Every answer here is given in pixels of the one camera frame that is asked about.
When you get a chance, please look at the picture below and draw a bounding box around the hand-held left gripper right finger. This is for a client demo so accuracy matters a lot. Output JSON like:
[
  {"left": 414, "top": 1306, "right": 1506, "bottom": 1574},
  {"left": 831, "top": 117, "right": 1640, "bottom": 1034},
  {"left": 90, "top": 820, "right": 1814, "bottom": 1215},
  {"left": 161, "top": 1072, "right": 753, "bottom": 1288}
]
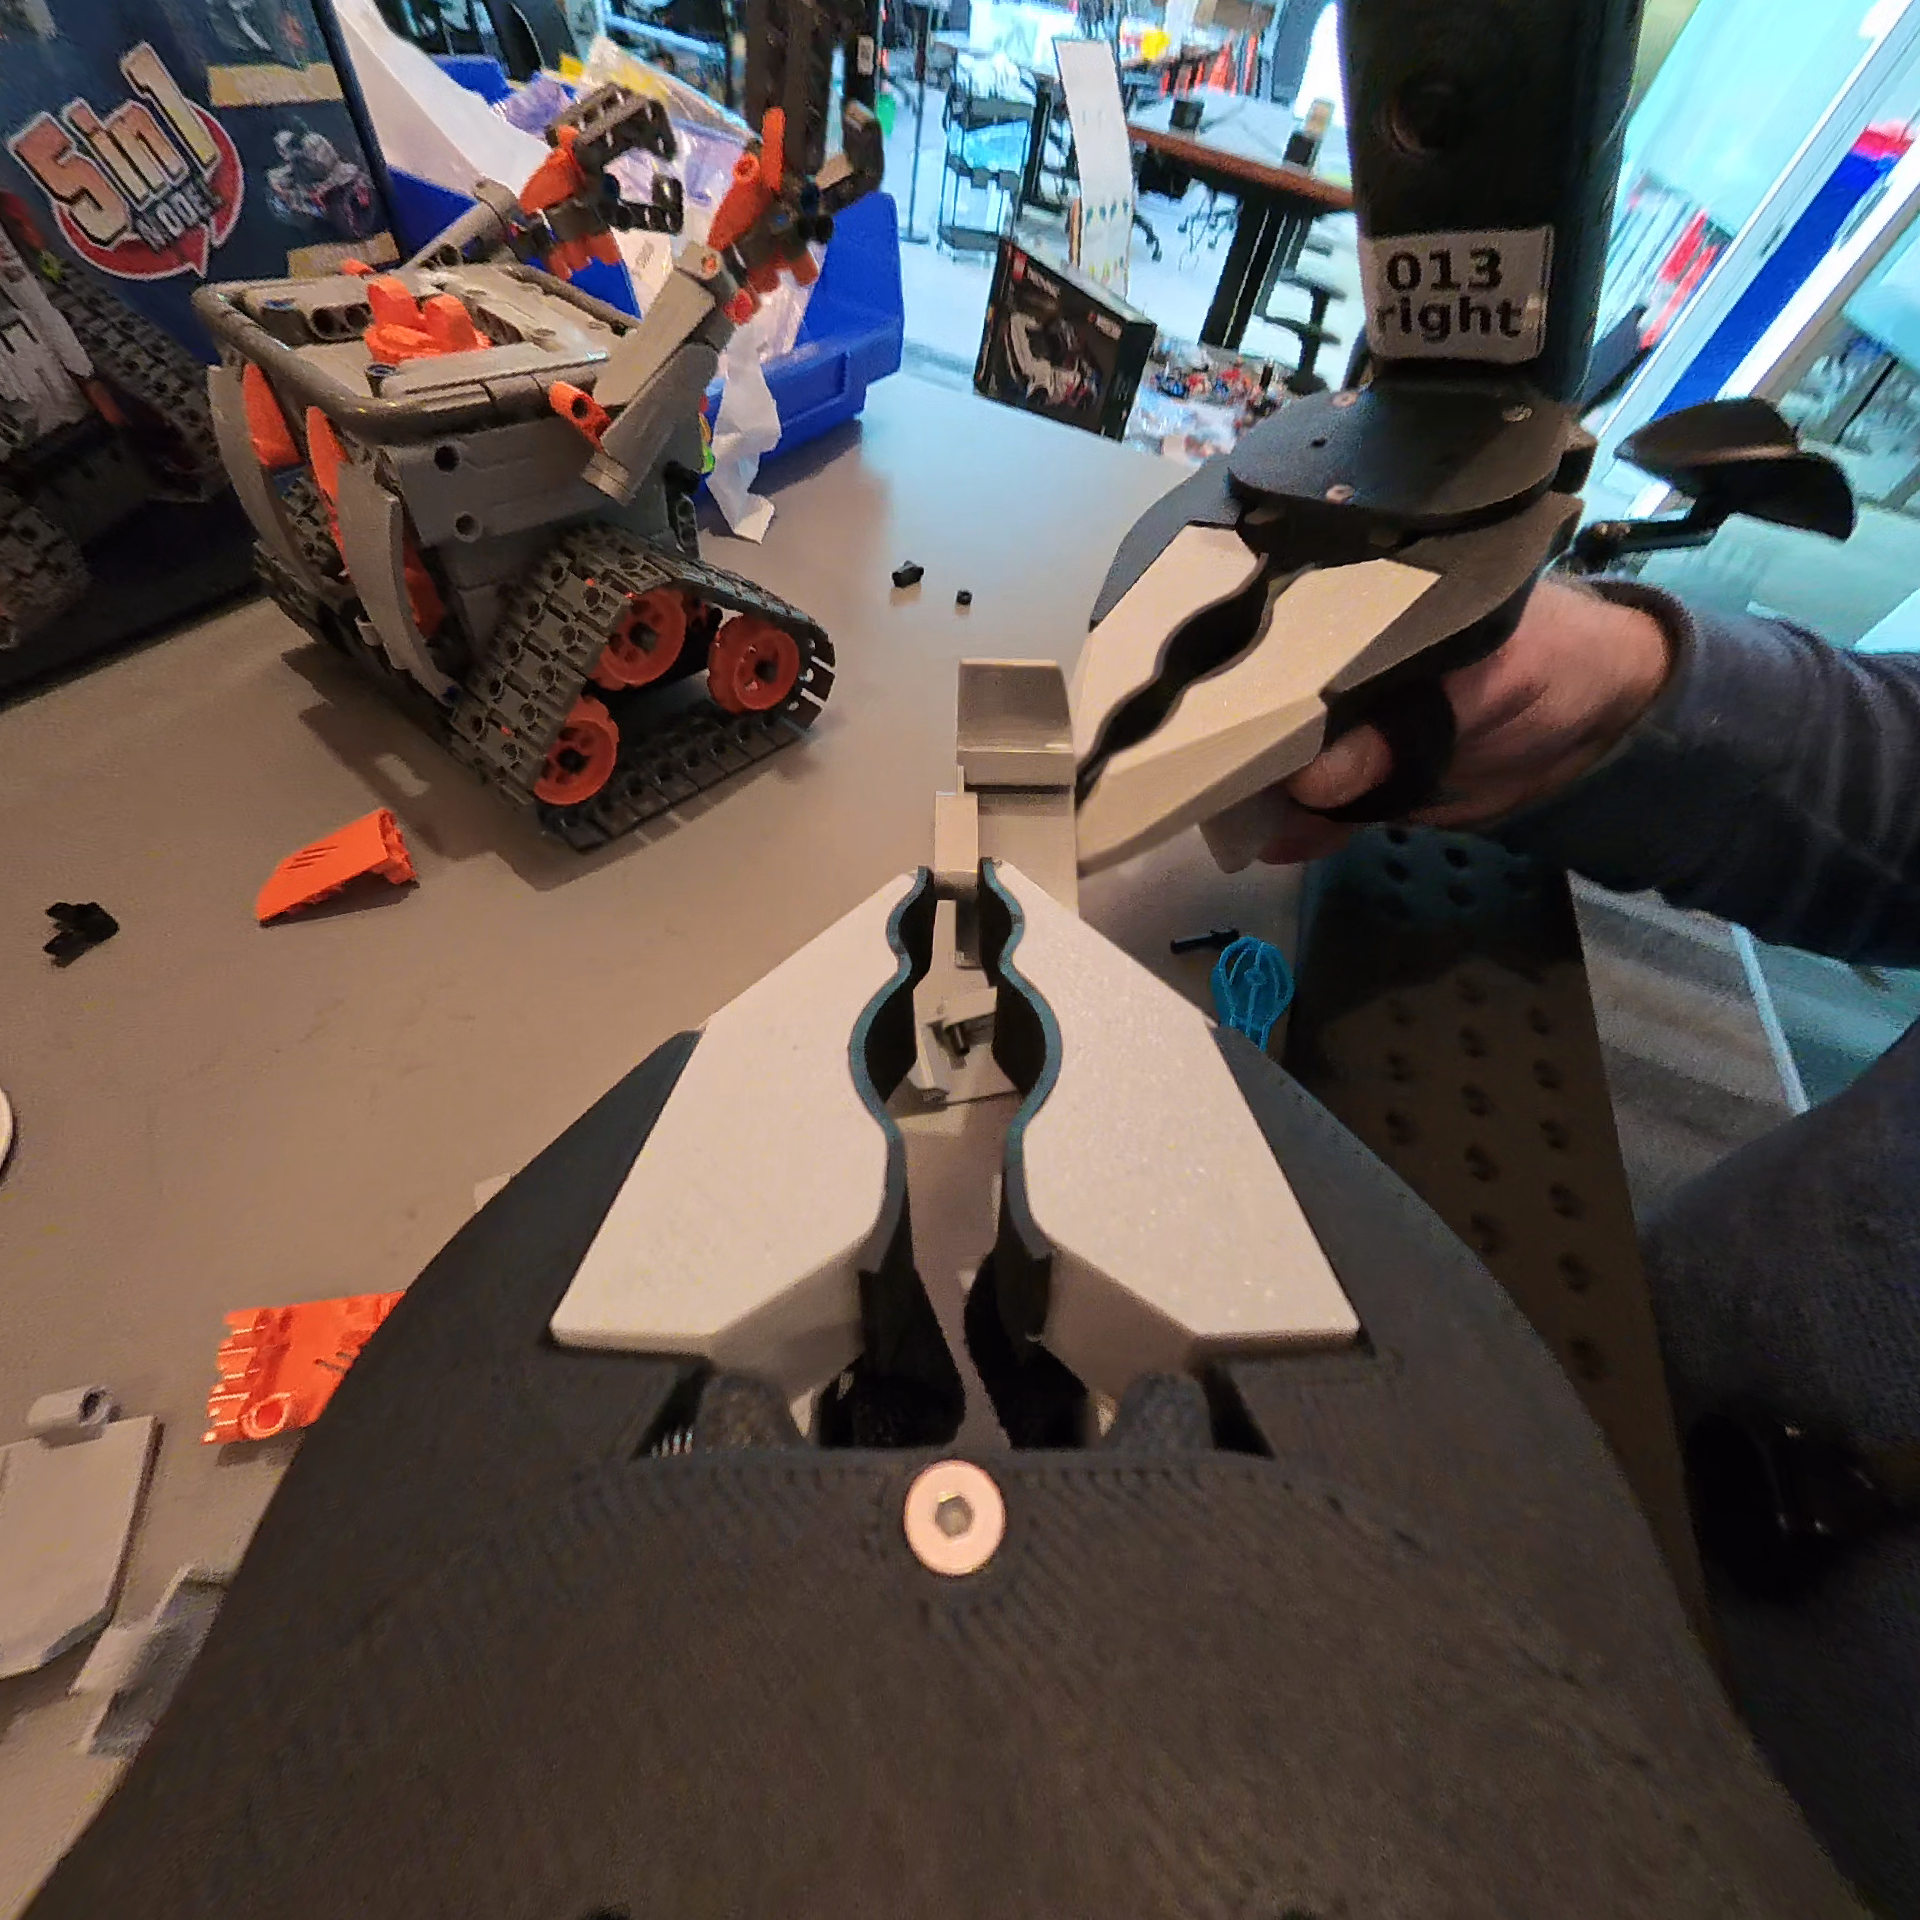
[{"left": 959, "top": 859, "right": 1361, "bottom": 1450}]

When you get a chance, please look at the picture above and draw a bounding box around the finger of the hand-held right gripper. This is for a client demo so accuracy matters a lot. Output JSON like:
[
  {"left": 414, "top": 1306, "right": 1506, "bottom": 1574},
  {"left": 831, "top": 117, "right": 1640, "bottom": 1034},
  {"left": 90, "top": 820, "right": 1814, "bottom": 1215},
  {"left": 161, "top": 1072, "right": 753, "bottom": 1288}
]
[
  {"left": 1070, "top": 520, "right": 1279, "bottom": 788},
  {"left": 1070, "top": 556, "right": 1452, "bottom": 878}
]

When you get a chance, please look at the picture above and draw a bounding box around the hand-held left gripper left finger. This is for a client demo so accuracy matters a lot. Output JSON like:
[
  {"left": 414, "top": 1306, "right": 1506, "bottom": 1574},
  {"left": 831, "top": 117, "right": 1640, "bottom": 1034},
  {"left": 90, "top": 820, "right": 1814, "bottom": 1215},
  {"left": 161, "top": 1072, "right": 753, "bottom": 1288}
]
[{"left": 549, "top": 867, "right": 965, "bottom": 1450}]

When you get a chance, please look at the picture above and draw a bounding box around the grey curved panel assembly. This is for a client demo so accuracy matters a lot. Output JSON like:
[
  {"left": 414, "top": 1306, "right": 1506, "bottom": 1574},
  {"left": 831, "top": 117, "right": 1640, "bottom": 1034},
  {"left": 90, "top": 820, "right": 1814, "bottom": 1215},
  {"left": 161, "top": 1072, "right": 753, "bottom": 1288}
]
[{"left": 896, "top": 656, "right": 1085, "bottom": 1116}]

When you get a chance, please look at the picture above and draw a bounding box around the person's right forearm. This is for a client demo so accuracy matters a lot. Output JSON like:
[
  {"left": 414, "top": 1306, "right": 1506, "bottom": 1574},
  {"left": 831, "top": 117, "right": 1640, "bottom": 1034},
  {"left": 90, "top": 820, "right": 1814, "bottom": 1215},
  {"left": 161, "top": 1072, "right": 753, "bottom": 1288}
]
[{"left": 1516, "top": 575, "right": 1920, "bottom": 976}]

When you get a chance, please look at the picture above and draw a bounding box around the person's right hand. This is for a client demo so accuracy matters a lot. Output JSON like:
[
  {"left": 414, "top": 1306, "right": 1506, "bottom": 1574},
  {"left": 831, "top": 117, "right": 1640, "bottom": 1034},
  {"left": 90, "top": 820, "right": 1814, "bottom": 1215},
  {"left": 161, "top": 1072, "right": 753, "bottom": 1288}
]
[{"left": 1258, "top": 575, "right": 1677, "bottom": 874}]

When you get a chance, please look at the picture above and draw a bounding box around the teal separator tool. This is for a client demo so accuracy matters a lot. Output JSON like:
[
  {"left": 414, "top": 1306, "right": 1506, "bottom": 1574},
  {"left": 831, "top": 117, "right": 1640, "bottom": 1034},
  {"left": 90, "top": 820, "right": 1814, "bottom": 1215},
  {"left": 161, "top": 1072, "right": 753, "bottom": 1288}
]
[{"left": 1207, "top": 932, "right": 1296, "bottom": 1077}]

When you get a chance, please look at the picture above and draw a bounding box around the black product box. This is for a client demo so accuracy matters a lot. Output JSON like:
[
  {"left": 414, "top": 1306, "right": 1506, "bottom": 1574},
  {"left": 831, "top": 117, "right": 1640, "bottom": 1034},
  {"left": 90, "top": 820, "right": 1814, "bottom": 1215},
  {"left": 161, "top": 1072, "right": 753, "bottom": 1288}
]
[{"left": 970, "top": 236, "right": 1160, "bottom": 442}]

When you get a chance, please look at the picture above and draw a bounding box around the black perforated chair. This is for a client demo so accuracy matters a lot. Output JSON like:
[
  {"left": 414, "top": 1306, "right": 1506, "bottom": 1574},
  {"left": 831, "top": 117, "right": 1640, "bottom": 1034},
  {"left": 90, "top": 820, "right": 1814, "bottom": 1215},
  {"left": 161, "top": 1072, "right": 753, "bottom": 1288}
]
[{"left": 1287, "top": 823, "right": 1713, "bottom": 1629}]

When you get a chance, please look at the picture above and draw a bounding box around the background wooden table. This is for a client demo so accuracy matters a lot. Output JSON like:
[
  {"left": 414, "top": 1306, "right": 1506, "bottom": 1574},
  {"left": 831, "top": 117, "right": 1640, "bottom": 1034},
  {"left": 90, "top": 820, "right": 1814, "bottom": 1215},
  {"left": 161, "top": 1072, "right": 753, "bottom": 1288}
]
[{"left": 1121, "top": 117, "right": 1360, "bottom": 356}]

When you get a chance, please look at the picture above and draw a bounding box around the white standing sign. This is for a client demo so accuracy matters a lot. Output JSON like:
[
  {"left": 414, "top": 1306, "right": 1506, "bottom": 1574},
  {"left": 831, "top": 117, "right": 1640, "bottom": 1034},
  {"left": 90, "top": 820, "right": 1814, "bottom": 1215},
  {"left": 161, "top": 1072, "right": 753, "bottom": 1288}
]
[{"left": 1048, "top": 36, "right": 1145, "bottom": 280}]

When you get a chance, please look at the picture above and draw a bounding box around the orange ribbed panel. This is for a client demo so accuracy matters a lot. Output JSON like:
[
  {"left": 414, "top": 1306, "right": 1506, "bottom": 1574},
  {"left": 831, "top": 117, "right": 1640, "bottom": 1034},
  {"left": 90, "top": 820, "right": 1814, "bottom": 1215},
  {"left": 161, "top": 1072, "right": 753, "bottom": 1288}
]
[{"left": 201, "top": 1292, "right": 406, "bottom": 1446}]

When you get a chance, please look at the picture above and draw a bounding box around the orange wedge panel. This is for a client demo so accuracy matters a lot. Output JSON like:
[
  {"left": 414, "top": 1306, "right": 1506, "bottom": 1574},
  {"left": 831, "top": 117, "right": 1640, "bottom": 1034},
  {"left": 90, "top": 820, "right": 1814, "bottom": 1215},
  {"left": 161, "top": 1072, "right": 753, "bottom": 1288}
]
[{"left": 253, "top": 806, "right": 420, "bottom": 925}]

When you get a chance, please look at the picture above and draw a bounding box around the person's dark clothing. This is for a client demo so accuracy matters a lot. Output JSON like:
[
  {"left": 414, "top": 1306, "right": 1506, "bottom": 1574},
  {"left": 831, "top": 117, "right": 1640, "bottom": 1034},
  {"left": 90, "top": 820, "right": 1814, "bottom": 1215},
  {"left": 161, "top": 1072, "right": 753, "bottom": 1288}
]
[{"left": 1639, "top": 1031, "right": 1920, "bottom": 1920}]

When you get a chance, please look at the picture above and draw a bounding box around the grey orange tracked toy robot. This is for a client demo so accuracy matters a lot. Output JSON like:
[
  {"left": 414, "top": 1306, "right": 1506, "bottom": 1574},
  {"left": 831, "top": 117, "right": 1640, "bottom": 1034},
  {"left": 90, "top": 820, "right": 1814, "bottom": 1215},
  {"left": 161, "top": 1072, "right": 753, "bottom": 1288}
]
[{"left": 191, "top": 82, "right": 889, "bottom": 852}]

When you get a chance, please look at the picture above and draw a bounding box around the grey curved panel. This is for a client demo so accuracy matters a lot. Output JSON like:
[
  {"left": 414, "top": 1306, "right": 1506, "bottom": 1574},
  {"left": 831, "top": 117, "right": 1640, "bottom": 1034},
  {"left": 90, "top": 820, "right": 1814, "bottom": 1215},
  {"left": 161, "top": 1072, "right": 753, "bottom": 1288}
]
[
  {"left": 0, "top": 1384, "right": 161, "bottom": 1683},
  {"left": 70, "top": 1563, "right": 231, "bottom": 1759}
]

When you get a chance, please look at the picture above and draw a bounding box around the dark blue robot kit box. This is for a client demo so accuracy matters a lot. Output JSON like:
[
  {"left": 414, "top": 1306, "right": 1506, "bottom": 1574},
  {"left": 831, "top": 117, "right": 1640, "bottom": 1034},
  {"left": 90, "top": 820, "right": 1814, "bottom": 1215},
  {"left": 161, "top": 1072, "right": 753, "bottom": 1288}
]
[{"left": 0, "top": 0, "right": 399, "bottom": 680}]

